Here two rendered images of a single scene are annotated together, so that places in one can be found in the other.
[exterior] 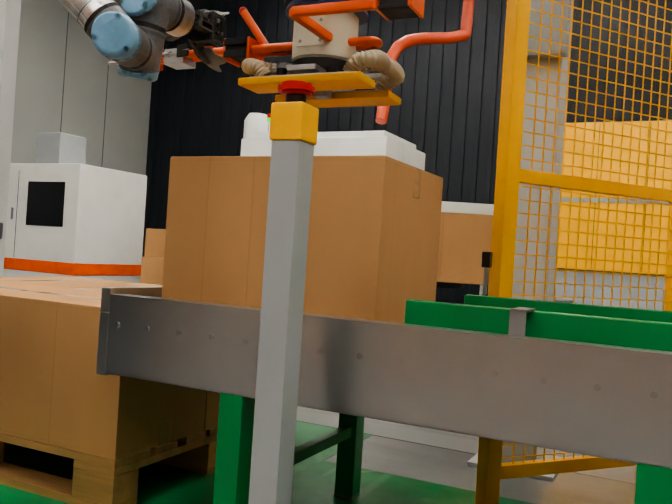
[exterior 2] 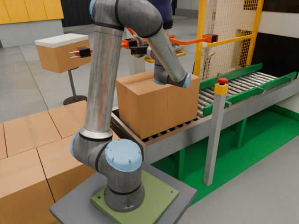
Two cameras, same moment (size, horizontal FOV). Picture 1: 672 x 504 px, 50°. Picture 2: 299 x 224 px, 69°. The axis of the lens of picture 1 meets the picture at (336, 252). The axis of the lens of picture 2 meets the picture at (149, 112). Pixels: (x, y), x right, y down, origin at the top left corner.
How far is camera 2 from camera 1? 2.10 m
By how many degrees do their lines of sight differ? 63
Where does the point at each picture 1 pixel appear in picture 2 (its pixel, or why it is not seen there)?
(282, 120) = (224, 90)
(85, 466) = not seen: hidden behind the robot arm
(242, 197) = (164, 99)
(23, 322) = (82, 172)
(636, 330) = (237, 97)
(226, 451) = (181, 159)
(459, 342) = (224, 114)
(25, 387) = not seen: hidden behind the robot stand
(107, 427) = not seen: hidden behind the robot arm
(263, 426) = (214, 151)
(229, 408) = (182, 151)
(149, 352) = (160, 153)
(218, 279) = (158, 123)
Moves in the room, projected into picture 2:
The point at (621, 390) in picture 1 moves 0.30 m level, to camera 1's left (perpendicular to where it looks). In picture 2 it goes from (243, 110) to (236, 124)
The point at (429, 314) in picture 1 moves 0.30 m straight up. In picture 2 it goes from (209, 109) to (213, 78)
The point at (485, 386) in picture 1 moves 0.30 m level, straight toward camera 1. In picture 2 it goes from (227, 119) to (260, 131)
